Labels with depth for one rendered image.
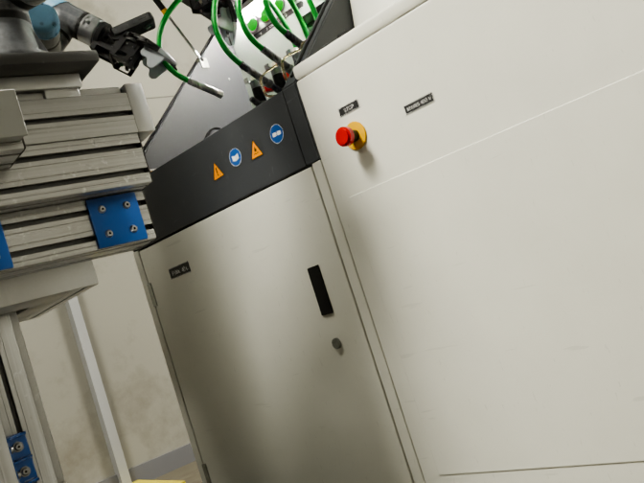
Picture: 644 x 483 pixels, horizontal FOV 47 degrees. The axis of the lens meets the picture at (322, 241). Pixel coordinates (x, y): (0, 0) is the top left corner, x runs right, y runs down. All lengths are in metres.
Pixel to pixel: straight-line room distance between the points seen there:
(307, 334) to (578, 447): 0.58
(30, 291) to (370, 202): 0.61
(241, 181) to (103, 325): 1.93
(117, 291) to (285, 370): 1.95
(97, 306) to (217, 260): 1.78
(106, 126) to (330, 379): 0.66
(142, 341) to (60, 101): 2.29
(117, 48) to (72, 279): 0.78
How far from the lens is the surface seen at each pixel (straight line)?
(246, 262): 1.63
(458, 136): 1.26
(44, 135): 1.27
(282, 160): 1.51
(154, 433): 3.48
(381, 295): 1.39
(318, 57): 1.44
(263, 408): 1.71
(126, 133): 1.32
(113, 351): 3.43
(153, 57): 1.95
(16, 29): 1.34
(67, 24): 2.03
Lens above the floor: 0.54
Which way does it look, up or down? 4 degrees up
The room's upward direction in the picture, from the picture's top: 18 degrees counter-clockwise
